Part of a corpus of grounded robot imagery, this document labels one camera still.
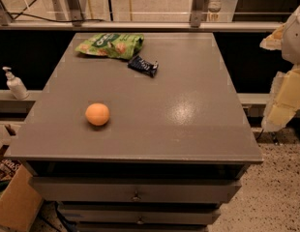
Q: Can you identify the orange ball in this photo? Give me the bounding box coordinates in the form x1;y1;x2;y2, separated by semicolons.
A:
85;103;110;126

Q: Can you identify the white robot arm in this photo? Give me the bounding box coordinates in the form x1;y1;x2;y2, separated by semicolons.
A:
259;6;300;132

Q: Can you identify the cardboard box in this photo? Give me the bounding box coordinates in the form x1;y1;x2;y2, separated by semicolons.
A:
0;159;43;232

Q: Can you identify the dark blue rxbar wrapper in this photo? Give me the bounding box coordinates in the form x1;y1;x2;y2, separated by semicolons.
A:
128;55;159;77

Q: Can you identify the green snack bag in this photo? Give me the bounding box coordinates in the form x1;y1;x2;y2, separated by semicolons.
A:
75;33;144;60

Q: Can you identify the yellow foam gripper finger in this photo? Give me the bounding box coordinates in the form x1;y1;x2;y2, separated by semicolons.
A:
259;24;285;50
261;65;300;132

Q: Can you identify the grey drawer cabinet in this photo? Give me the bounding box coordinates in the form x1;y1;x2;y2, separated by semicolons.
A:
7;33;262;232

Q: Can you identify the black cable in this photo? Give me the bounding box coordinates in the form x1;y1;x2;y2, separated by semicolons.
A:
9;12;105;24

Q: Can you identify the white pump bottle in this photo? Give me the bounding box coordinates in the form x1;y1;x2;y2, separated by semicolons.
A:
2;67;29;100

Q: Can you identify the drawer knob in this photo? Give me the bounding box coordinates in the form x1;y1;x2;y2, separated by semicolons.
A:
131;192;141;202
136;217;145;225

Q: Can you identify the top drawer knob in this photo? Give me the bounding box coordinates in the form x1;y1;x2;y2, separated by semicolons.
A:
131;192;141;202

